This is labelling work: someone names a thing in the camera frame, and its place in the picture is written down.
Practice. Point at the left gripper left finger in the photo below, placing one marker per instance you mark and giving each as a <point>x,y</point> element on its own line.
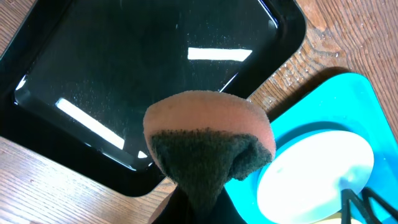
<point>174,209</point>

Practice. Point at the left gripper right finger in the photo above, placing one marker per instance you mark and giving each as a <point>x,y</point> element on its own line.
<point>224,212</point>

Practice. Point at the light blue plate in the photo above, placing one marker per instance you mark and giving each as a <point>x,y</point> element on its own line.
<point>304,183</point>

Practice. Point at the black pink sponge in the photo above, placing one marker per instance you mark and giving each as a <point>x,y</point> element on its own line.
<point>203,139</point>

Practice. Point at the green rimmed yellow plate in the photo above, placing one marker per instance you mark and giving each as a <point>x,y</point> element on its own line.
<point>336,221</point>

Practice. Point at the teal plastic tray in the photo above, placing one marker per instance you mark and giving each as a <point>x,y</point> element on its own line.
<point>345,102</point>

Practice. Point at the black rectangular water tray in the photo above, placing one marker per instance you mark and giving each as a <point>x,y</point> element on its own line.
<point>78,76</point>

